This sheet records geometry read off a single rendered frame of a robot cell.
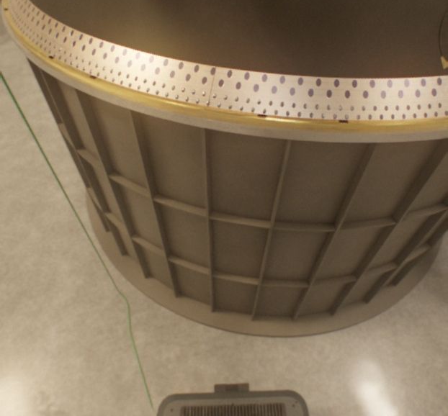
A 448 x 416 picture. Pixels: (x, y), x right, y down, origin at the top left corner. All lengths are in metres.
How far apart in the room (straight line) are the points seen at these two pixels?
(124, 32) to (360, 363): 1.57
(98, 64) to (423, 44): 0.71
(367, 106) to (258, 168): 0.29
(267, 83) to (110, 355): 1.37
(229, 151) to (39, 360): 1.35
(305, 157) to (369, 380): 1.17
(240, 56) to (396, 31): 0.31
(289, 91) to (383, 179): 0.38
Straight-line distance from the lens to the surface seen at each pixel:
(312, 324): 1.70
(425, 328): 1.93
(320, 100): 0.72
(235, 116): 0.70
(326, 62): 0.74
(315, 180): 0.87
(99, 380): 1.69
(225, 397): 1.34
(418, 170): 0.99
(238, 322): 1.65
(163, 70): 0.78
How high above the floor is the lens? 1.58
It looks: 49 degrees down
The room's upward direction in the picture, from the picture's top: 1 degrees clockwise
